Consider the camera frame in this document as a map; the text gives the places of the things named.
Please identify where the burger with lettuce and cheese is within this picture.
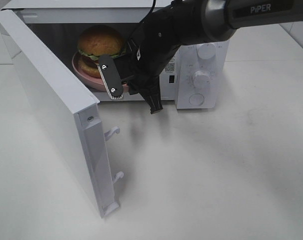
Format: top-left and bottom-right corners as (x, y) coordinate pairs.
(77, 25), (125, 78)

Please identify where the round white door button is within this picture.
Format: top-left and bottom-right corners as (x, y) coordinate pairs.
(188, 93), (205, 106)

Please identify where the pink round plate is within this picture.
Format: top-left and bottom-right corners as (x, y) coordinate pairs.
(71, 52), (130, 94)

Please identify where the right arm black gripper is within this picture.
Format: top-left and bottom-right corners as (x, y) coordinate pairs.
(98, 4), (207, 114)

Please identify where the lower white timer knob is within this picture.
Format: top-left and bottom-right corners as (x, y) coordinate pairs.
(192, 70), (211, 89)

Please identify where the white microwave door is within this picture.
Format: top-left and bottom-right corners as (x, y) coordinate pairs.
(0, 10), (124, 218)

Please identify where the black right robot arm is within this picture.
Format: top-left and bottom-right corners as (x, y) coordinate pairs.
(98, 0), (303, 114)

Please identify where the white warning label sticker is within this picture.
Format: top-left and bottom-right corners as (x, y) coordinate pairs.
(164, 54), (179, 74)

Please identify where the upper white power knob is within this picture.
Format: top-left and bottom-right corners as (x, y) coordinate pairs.
(196, 43), (216, 60)

